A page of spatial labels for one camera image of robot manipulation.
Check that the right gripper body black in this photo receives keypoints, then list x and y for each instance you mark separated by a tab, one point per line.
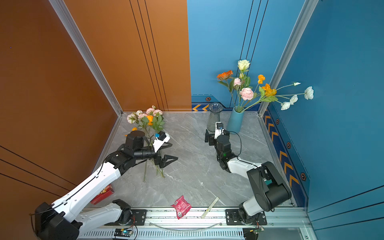
212	141

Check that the pink snack packet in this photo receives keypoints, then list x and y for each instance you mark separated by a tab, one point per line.
182	207

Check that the right circuit board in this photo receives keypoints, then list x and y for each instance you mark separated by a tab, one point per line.
252	233

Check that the pale wooden stick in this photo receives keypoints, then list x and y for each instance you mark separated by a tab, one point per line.
210	207

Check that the pink ranunculus stem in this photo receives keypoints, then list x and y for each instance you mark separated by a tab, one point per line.
244	92

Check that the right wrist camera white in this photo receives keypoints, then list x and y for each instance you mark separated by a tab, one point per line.
219	129

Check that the red white bandage box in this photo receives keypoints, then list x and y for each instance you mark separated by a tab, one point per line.
106	192

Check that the white pink peony stem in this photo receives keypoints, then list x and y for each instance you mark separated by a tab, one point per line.
288	100

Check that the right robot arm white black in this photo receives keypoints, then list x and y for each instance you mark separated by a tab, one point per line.
268	186

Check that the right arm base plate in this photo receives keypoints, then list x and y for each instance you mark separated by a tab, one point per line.
240	217

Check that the left aluminium corner post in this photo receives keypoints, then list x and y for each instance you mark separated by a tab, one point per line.
75	34

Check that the left green circuit board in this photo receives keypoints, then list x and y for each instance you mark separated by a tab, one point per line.
124	233

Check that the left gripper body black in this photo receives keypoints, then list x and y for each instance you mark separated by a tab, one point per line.
157	158

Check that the pink rose spray stem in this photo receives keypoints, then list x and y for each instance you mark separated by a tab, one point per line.
150	122

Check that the aluminium front rail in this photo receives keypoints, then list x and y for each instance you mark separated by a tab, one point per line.
162	224

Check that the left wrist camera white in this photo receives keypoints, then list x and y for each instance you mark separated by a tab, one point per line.
160	138

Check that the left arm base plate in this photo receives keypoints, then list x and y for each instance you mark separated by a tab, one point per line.
135	217

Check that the cream white rose stem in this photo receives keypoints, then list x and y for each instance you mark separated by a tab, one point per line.
243	67

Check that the right aluminium corner post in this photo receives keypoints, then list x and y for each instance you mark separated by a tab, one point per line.
302	21

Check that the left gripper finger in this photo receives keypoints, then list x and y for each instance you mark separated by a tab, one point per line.
167	160
165	145

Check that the aluminium corner post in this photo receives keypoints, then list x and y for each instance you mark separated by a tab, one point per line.
302	21
75	34

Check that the clear glass vase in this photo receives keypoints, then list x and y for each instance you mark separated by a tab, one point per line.
215	109

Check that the yellow orange poppy stem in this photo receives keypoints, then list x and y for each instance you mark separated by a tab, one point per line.
263	94

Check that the teal ceramic vase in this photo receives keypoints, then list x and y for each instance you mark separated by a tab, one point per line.
235	120

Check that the orange gerbera daisy stem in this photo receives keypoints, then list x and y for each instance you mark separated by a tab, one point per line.
226	79

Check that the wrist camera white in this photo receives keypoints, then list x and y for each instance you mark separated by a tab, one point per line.
219	129
160	138

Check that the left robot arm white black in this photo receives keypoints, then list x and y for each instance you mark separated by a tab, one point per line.
64	220

